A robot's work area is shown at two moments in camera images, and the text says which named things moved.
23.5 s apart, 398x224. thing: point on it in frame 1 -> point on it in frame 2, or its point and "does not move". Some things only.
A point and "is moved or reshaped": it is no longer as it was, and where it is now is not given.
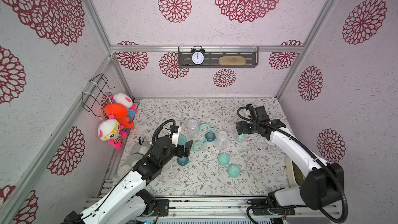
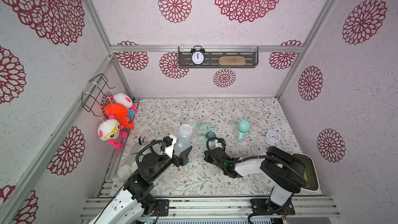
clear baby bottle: (221, 143) is moved or reshaped
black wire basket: (91, 98) does not move
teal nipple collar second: (183, 161) does not move
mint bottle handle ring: (240, 138) does not move
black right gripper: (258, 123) -> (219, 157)
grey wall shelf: (213, 54) does not move
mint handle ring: (199, 146) -> (204, 138)
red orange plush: (120, 112) does not move
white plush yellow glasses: (110, 130) does not move
